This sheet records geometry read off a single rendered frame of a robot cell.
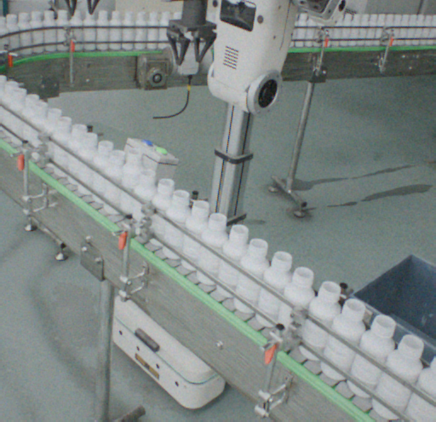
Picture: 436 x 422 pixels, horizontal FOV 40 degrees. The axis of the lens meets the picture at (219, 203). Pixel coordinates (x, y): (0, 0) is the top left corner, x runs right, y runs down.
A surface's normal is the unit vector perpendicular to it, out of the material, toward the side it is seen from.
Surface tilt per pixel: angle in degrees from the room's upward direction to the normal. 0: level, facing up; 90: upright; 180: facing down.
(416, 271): 90
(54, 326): 0
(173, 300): 90
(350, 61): 89
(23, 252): 0
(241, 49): 90
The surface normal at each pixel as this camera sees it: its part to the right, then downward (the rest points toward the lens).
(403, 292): -0.70, 0.28
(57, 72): 0.61, 0.47
